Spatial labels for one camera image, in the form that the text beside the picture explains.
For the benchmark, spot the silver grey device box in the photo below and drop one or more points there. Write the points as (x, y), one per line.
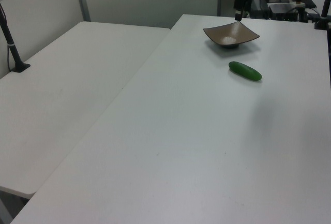
(282, 7)

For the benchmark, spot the green cucumber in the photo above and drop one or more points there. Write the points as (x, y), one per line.
(245, 71)

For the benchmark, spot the brown square ceramic plate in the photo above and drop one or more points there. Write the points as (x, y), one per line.
(230, 35)

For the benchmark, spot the black clamped stand pole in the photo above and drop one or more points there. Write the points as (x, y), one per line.
(324, 9)

